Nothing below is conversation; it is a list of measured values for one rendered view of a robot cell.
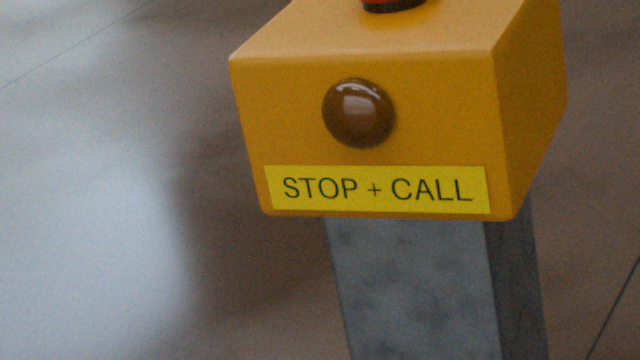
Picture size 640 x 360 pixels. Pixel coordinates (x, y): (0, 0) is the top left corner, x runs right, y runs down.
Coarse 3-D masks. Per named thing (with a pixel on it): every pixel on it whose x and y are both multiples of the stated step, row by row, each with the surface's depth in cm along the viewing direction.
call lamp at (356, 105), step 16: (352, 80) 46; (368, 80) 46; (336, 96) 46; (352, 96) 46; (368, 96) 46; (384, 96) 46; (336, 112) 46; (352, 112) 46; (368, 112) 46; (384, 112) 46; (336, 128) 47; (352, 128) 46; (368, 128) 46; (384, 128) 46; (352, 144) 47; (368, 144) 47
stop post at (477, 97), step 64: (320, 0) 53; (448, 0) 50; (512, 0) 48; (256, 64) 48; (320, 64) 47; (384, 64) 46; (448, 64) 45; (512, 64) 46; (256, 128) 49; (320, 128) 48; (448, 128) 46; (512, 128) 46; (320, 192) 50; (384, 192) 48; (448, 192) 47; (512, 192) 47; (384, 256) 53; (448, 256) 51; (512, 256) 54; (384, 320) 54; (448, 320) 53; (512, 320) 54
